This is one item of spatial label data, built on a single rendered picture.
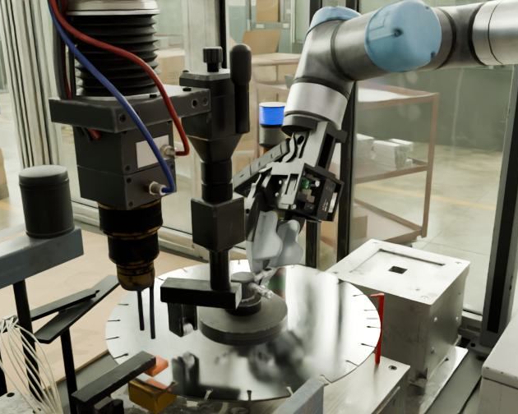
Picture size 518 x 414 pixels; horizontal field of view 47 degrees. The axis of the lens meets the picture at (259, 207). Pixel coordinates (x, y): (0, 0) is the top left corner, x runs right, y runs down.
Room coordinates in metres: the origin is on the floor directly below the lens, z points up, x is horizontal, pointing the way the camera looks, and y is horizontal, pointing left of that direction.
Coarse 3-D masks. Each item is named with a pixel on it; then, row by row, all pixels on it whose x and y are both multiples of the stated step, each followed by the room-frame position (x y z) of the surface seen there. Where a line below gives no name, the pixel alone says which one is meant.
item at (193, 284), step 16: (224, 256) 0.57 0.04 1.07; (224, 272) 0.57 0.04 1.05; (160, 288) 0.58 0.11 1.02; (176, 288) 0.58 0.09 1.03; (192, 288) 0.57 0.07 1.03; (208, 288) 0.57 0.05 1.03; (224, 288) 0.57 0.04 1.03; (240, 288) 0.58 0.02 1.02; (176, 304) 0.58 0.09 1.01; (192, 304) 0.57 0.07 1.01; (208, 304) 0.57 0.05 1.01; (224, 304) 0.56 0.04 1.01; (176, 320) 0.58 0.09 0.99; (192, 320) 0.59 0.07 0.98
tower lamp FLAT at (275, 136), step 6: (264, 126) 0.94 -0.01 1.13; (270, 126) 0.93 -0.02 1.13; (276, 126) 0.93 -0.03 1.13; (264, 132) 0.94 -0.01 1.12; (270, 132) 0.93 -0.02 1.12; (276, 132) 0.93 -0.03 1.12; (282, 132) 0.94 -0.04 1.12; (264, 138) 0.94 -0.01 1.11; (270, 138) 0.93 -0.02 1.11; (276, 138) 0.93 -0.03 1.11; (282, 138) 0.94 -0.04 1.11; (264, 144) 0.94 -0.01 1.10; (270, 144) 0.93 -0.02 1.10; (276, 144) 0.93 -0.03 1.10
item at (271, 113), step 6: (270, 102) 0.97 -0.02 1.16; (276, 102) 0.97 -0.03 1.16; (264, 108) 0.94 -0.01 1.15; (270, 108) 0.93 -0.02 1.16; (276, 108) 0.93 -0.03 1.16; (282, 108) 0.94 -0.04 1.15; (264, 114) 0.94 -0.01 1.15; (270, 114) 0.93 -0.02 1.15; (276, 114) 0.93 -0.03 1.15; (282, 114) 0.94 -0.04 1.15; (264, 120) 0.94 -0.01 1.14; (270, 120) 0.93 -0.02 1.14; (276, 120) 0.93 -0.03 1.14; (282, 120) 0.94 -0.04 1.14
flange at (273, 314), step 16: (240, 304) 0.63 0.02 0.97; (256, 304) 0.64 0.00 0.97; (272, 304) 0.66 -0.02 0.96; (208, 320) 0.62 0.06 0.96; (224, 320) 0.62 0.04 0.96; (240, 320) 0.62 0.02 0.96; (256, 320) 0.62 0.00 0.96; (272, 320) 0.62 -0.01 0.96; (224, 336) 0.60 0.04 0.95; (240, 336) 0.60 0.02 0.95; (256, 336) 0.60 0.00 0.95
